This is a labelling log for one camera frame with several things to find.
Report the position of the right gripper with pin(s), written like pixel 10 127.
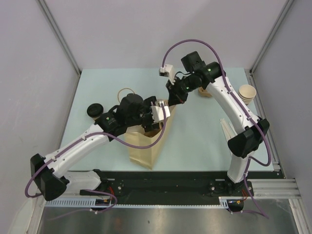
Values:
pixel 175 97

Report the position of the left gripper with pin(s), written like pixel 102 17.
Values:
pixel 148 126

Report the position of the brown paper bag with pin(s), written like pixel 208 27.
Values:
pixel 137 136

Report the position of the black cup lid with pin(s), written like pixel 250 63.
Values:
pixel 95 109

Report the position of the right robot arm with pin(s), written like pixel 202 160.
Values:
pixel 250 129

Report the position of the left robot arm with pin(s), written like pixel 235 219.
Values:
pixel 48 172

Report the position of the cardboard cup carrier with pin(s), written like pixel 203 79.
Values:
pixel 204 93

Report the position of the wrapped straw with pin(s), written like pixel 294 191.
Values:
pixel 228 129

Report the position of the stack of paper cups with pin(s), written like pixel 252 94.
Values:
pixel 247 93

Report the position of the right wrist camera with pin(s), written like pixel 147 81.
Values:
pixel 168 71

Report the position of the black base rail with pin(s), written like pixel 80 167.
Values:
pixel 171 188

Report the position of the aluminium frame rail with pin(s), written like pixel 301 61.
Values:
pixel 283 188

